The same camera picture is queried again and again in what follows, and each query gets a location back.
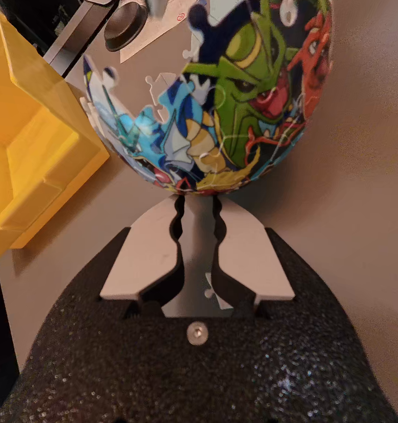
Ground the yellow plastic bin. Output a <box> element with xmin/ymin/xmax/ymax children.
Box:
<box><xmin>0</xmin><ymin>8</ymin><xmax>110</xmax><ymax>264</ymax></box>

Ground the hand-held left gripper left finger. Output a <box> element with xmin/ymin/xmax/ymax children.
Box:
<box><xmin>99</xmin><ymin>194</ymin><xmax>186</xmax><ymax>307</ymax></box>

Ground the colourful cartoon puzzle ball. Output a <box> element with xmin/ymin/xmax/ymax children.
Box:
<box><xmin>82</xmin><ymin>0</ymin><xmax>333</xmax><ymax>196</ymax></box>

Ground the black dome stand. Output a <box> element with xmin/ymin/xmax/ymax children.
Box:
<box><xmin>103</xmin><ymin>0</ymin><xmax>150</xmax><ymax>53</ymax></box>

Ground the loose puzzle piece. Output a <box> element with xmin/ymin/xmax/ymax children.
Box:
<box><xmin>204</xmin><ymin>273</ymin><xmax>233</xmax><ymax>310</ymax></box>

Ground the printed instruction leaflet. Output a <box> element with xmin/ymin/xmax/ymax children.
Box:
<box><xmin>120</xmin><ymin>0</ymin><xmax>190</xmax><ymax>64</ymax></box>

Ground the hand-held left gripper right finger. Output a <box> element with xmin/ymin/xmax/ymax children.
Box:
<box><xmin>212</xmin><ymin>197</ymin><xmax>296</xmax><ymax>307</ymax></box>

